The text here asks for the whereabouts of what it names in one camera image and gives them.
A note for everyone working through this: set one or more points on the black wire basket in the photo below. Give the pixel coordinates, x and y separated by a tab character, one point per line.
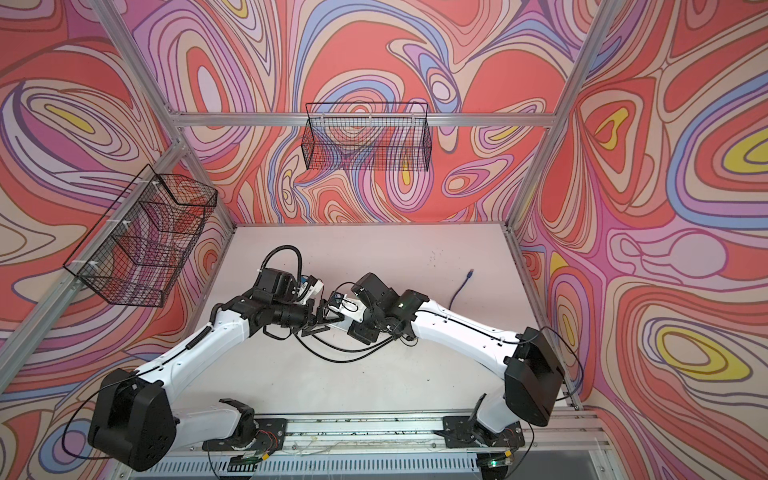
147	243
367	136

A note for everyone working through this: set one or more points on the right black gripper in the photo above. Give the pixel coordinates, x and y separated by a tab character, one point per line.
360	332

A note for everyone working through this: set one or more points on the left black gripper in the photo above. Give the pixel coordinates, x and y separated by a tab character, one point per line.
312	323

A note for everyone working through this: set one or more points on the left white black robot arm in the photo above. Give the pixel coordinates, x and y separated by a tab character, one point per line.
134	421

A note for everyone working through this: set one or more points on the white square router box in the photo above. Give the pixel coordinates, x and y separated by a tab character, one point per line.
342	323

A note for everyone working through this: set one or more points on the rear black wire basket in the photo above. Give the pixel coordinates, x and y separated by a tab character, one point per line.
367	136

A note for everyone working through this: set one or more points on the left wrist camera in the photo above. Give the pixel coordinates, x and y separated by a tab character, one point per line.
311	287

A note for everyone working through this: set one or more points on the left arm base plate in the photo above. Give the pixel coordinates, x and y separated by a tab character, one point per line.
261	435

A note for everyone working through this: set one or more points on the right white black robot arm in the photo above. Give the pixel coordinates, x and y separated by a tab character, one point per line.
526	363

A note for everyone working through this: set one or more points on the left black wire basket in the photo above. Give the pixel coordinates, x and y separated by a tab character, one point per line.
147	243

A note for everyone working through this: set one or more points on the aluminium front rail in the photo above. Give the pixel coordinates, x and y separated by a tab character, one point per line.
405	445

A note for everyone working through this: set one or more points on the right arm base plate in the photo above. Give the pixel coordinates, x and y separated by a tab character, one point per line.
461	431

